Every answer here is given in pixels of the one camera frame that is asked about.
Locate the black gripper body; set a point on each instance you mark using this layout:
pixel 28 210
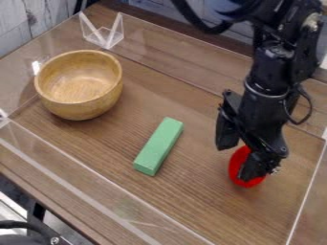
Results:
pixel 257 115

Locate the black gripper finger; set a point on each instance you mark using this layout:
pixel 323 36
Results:
pixel 256 164
pixel 226 135

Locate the red plush strawberry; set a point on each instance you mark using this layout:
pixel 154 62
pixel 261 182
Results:
pixel 236 161

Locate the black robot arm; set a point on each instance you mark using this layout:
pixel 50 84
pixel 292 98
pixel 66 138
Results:
pixel 287 27

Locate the green rectangular block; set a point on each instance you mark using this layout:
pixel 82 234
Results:
pixel 152 154

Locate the wooden bowl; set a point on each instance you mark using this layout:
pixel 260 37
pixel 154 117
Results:
pixel 80 84

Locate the clear acrylic corner stand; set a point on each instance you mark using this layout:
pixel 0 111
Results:
pixel 104 37

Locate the clear acrylic front barrier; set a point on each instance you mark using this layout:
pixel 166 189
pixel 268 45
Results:
pixel 109 215

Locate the black metal table frame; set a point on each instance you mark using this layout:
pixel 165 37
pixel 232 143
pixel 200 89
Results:
pixel 29 231

